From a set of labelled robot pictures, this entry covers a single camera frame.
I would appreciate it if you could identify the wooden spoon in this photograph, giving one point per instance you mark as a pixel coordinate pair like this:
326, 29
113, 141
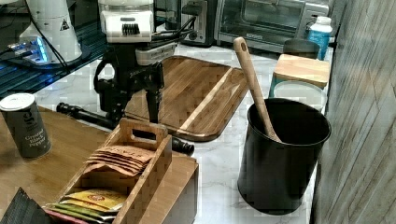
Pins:
241, 49

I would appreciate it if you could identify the grey pepper shaker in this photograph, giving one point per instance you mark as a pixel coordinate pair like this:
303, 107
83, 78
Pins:
25, 124

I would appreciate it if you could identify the brown tea bags stack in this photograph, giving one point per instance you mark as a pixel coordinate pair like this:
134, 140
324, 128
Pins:
126, 160

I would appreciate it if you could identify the dark grey canister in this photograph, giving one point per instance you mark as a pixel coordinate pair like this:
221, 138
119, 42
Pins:
301, 48

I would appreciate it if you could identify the black two-slot toaster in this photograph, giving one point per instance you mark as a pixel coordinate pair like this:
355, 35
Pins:
196, 17

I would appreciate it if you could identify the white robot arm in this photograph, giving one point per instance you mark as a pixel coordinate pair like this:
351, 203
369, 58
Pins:
131, 22

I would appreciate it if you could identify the black utensil holder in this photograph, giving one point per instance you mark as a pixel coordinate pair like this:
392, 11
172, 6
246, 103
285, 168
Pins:
274, 175

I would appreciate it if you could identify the white lid blue bottle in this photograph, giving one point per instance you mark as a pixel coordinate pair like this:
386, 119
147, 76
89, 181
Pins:
320, 33

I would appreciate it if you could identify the wooden cutting board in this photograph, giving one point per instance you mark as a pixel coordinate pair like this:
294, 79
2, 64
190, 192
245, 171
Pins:
199, 97

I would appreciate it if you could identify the wooden drawer box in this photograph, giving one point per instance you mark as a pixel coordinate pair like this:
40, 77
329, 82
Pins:
166, 192

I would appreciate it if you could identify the teal canister wooden lid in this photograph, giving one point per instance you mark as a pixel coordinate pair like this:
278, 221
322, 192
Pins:
290, 67

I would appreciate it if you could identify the stainless toaster oven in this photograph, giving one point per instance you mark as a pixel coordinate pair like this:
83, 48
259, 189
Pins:
267, 24

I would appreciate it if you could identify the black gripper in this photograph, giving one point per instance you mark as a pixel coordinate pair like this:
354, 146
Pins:
119, 76

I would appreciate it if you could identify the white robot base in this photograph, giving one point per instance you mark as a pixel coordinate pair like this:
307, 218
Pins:
50, 39

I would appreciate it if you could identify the clear jar white lid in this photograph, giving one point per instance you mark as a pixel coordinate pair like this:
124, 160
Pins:
302, 92

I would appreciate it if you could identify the yellow green tea bags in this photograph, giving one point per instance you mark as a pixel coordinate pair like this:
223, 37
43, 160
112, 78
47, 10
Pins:
92, 205

